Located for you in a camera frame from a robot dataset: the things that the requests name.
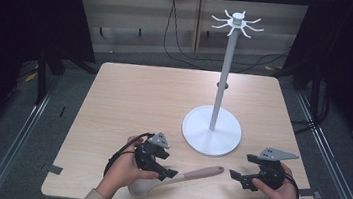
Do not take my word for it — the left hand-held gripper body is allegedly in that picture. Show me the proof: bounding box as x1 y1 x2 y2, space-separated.
132 128 173 174

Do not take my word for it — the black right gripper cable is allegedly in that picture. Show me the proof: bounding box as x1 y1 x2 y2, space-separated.
278 171 303 199

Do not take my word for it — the wooden handled utensil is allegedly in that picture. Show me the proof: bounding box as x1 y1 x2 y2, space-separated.
126 155 226 199

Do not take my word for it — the dark curtain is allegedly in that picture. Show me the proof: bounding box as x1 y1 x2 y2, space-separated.
0 0 103 173
272 0 353 168

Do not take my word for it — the black floor cable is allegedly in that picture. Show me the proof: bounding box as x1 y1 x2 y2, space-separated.
159 0 294 81

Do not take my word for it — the metal floor rail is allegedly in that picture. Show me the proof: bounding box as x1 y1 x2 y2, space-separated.
283 89 353 199
0 85 54 199

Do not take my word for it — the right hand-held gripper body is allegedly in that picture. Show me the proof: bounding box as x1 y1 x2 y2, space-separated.
254 145 301 193

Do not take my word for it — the person's left hand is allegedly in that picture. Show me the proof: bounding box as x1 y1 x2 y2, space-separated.
96 132 165 199

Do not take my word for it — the black metal stand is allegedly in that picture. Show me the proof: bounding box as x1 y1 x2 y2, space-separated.
31 43 69 108

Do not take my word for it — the grey tape piece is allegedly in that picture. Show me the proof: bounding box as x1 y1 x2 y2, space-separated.
40 162 64 177
297 187 324 199

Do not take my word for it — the yellow floor tape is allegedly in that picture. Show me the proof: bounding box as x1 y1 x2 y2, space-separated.
23 69 39 85

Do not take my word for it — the white utensil hanging stand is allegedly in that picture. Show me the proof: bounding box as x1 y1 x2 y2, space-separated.
178 4 267 162

